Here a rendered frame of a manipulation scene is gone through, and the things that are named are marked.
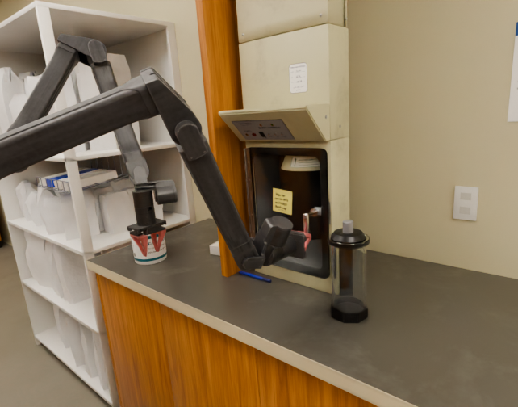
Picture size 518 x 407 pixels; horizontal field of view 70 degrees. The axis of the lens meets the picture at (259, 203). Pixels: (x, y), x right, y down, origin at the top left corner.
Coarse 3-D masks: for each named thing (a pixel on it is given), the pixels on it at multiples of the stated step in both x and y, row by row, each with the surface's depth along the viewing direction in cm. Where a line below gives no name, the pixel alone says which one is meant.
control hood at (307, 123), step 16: (224, 112) 111; (240, 112) 107; (256, 112) 103; (272, 112) 100; (288, 112) 97; (304, 112) 94; (320, 112) 97; (288, 128) 103; (304, 128) 100; (320, 128) 98
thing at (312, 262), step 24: (264, 168) 119; (288, 168) 113; (312, 168) 107; (264, 192) 122; (312, 192) 109; (264, 216) 124; (288, 216) 117; (312, 216) 111; (312, 240) 113; (288, 264) 122; (312, 264) 115
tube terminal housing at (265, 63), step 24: (240, 48) 116; (264, 48) 110; (288, 48) 105; (312, 48) 100; (336, 48) 100; (240, 72) 118; (264, 72) 112; (288, 72) 107; (312, 72) 102; (336, 72) 101; (264, 96) 114; (288, 96) 108; (312, 96) 103; (336, 96) 103; (336, 120) 104; (264, 144) 118; (288, 144) 112; (312, 144) 107; (336, 144) 106; (336, 168) 107; (336, 192) 109; (336, 216) 110
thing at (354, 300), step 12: (336, 252) 96; (348, 252) 94; (360, 252) 94; (336, 264) 97; (348, 264) 95; (360, 264) 95; (336, 276) 98; (348, 276) 96; (360, 276) 96; (336, 288) 98; (348, 288) 96; (360, 288) 97; (336, 300) 99; (348, 300) 97; (360, 300) 98; (348, 312) 98
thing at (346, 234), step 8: (344, 224) 96; (352, 224) 96; (336, 232) 98; (344, 232) 97; (352, 232) 96; (360, 232) 97; (336, 240) 95; (344, 240) 94; (352, 240) 93; (360, 240) 94
